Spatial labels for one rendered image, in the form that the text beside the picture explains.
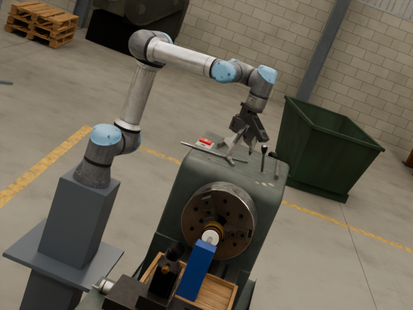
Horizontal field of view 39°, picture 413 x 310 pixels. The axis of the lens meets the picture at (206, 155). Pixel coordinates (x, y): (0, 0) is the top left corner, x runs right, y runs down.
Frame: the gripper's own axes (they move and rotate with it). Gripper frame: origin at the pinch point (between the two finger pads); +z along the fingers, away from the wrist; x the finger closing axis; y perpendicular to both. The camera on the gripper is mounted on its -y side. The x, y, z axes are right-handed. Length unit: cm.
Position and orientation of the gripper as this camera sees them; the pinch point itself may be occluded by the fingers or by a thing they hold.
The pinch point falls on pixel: (239, 156)
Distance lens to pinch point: 227.0
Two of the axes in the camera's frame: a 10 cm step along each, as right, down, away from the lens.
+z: -3.4, 9.0, 2.9
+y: -7.0, -4.4, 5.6
